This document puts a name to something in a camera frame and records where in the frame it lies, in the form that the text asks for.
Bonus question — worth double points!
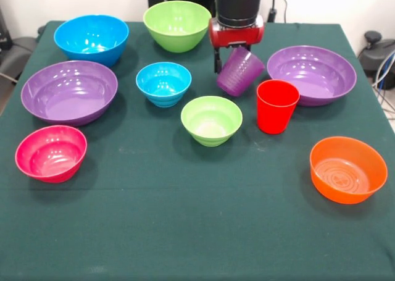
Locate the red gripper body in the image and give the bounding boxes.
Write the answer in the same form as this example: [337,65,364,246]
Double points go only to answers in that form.
[208,14,265,51]

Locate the purple cup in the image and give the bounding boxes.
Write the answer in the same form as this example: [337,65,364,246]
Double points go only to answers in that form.
[215,47,266,98]

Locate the small green bowl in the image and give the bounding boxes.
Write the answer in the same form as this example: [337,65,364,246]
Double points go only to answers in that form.
[180,95,244,148]

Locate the large green bowl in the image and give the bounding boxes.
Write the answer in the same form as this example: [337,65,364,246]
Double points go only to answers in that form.
[143,0,213,54]

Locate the small blue bowl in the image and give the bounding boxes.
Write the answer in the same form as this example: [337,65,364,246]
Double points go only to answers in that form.
[135,61,193,108]

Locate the red cup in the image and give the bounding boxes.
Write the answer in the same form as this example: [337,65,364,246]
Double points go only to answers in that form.
[256,79,301,135]

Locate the wide purple bowl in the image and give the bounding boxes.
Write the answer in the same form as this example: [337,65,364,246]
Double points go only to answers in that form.
[266,45,358,107]
[20,60,119,127]

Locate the black grey machine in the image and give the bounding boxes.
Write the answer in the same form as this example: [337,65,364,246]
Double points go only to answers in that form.
[357,30,395,78]

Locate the large blue bowl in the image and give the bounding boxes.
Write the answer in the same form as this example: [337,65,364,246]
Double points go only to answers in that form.
[53,14,130,68]

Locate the dark green tablecloth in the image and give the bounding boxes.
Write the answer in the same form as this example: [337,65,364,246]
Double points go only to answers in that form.
[0,20,395,281]

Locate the orange bowl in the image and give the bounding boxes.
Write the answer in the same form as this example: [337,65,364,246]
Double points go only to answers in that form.
[309,136,389,205]

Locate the pink bowl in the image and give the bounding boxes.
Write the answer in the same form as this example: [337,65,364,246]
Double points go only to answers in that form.
[14,125,88,183]

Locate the black office chair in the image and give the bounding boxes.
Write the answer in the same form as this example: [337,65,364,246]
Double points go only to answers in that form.
[0,36,40,78]

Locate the grey cable bundle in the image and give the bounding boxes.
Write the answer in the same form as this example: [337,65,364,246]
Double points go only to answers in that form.
[372,51,395,121]

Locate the white cable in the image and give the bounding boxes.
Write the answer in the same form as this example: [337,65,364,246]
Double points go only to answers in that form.
[0,72,19,84]

